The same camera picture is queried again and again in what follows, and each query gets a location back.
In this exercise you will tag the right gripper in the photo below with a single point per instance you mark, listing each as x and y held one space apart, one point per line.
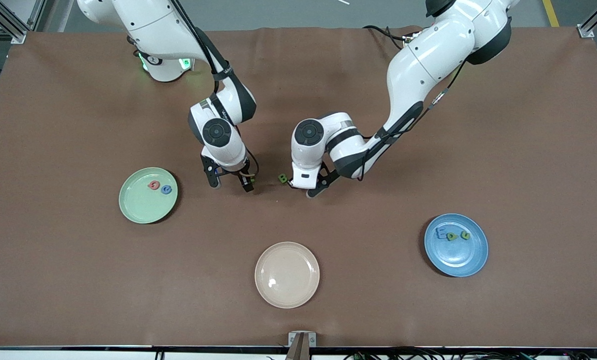
247 182

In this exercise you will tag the metal mount bracket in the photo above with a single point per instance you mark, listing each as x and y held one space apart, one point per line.
301 350

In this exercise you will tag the blue foam letter G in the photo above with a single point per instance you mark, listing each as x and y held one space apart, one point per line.
163 189

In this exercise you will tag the brown table mat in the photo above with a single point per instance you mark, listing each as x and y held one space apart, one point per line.
78 275

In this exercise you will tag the beige plate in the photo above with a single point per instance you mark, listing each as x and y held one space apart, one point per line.
287 275

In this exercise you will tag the green foam letter B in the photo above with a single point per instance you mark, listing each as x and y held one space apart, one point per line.
282 178

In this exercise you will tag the green plate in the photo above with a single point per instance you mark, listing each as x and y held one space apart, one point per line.
143 207

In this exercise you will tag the yellow floor tape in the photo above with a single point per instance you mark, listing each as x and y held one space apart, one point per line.
552 15

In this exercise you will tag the blue foam letter m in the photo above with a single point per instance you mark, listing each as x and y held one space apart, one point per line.
441 233

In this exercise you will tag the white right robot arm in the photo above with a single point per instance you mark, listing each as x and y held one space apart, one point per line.
148 25

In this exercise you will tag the white panel strip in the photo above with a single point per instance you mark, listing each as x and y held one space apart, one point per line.
53 356

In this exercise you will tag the aluminium frame strut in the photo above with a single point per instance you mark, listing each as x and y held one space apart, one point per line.
41 14

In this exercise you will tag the blue plate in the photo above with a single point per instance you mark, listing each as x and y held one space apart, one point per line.
453 260

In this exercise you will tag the black table edge rail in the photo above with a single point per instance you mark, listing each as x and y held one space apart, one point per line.
203 348

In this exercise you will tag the green foam letter p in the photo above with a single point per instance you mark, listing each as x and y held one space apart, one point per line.
452 237

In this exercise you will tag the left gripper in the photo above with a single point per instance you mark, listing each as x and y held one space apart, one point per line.
290 183

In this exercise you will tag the pink foam letter Q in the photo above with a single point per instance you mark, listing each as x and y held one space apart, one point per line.
150 185

